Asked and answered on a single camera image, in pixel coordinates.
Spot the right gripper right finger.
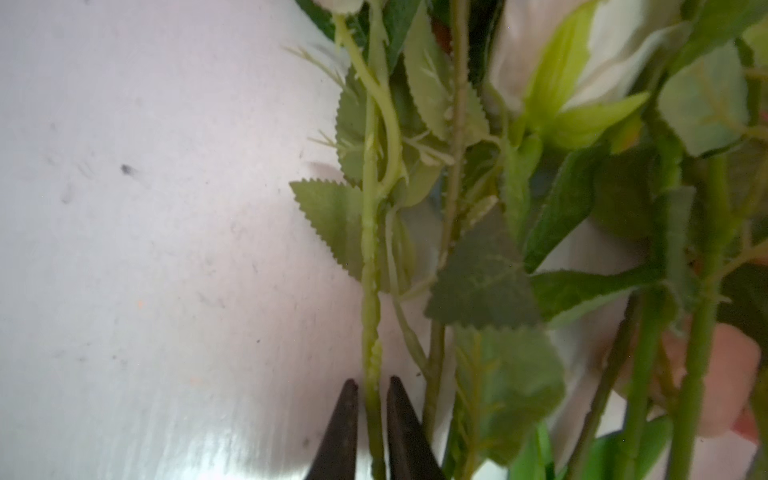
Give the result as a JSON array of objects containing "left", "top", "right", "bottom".
[{"left": 386, "top": 376, "right": 446, "bottom": 480}]

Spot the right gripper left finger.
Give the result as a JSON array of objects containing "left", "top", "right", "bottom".
[{"left": 305, "top": 379, "right": 359, "bottom": 480}]

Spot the bunch of artificial flowers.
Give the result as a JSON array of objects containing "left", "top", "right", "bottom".
[{"left": 291, "top": 1, "right": 767, "bottom": 479}]

